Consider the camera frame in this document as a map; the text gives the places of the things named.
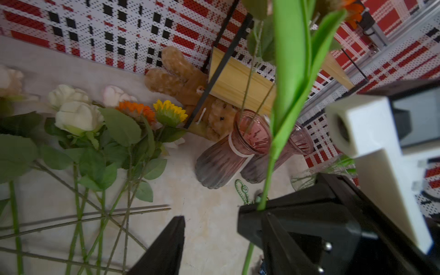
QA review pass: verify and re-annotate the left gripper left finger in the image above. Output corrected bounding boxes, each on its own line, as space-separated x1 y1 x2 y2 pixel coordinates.
127 216 185 275

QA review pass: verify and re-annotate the clear glass vase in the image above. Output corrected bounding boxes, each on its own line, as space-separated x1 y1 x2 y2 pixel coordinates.
291 155 357 191

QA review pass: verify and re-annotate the pink ribbed glass vase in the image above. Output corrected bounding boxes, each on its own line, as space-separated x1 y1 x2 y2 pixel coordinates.
195 110 272 189

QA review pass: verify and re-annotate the orange gerbera flower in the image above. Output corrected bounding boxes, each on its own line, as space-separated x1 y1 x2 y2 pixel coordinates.
316 0 365 30

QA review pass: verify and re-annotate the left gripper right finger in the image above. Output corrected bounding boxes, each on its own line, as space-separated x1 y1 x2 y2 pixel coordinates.
261 212 320 275

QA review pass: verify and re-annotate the yellow flower back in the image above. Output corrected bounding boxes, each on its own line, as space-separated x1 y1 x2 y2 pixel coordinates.
153 100 188 143

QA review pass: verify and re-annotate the pale pink rose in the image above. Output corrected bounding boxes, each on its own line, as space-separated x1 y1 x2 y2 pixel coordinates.
102 85 138 107

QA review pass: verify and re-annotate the brown ribbed glass vase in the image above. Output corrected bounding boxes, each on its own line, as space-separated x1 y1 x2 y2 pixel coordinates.
239 121 315 184

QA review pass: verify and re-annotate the green keychain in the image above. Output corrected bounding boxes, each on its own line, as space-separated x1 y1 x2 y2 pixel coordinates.
234 179 262 205

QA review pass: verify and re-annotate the brown teddy bear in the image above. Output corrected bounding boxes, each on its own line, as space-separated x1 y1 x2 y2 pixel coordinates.
144 46 238 142

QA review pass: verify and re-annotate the white rose in pile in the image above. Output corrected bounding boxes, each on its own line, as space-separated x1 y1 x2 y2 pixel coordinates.
55 102 104 136

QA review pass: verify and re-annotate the pink tulip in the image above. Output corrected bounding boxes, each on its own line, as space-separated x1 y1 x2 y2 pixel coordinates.
240 0 348 275

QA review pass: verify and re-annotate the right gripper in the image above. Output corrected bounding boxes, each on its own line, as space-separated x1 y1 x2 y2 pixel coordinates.
237 174 440 275

